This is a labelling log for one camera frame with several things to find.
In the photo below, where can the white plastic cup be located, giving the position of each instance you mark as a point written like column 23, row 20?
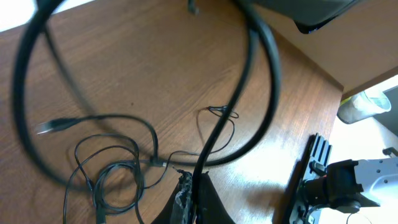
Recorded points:
column 363, row 105

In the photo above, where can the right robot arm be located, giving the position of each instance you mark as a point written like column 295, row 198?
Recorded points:
column 345, row 186

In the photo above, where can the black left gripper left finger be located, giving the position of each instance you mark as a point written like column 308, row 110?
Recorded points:
column 178, row 209

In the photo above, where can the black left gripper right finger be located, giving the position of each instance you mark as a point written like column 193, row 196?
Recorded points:
column 210, row 209

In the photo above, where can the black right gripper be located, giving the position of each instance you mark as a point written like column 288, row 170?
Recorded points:
column 305, row 183

